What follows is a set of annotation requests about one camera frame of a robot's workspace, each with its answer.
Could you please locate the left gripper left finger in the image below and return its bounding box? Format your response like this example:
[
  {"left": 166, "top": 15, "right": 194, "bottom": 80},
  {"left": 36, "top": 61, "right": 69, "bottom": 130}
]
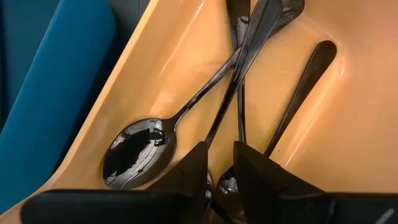
[{"left": 145, "top": 141, "right": 215, "bottom": 224}]

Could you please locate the blue plastic bin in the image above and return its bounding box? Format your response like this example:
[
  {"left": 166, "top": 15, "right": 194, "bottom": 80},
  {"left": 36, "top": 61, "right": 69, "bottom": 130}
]
[{"left": 0, "top": 0, "right": 116, "bottom": 215}]

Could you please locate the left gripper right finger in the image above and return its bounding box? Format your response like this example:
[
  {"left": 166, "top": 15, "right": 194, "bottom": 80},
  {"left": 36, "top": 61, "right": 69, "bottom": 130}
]
[{"left": 233, "top": 141, "right": 325, "bottom": 224}]

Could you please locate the yellow plastic bin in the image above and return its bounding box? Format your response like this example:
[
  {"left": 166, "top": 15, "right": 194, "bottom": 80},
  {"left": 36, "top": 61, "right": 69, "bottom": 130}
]
[{"left": 0, "top": 0, "right": 398, "bottom": 224}]

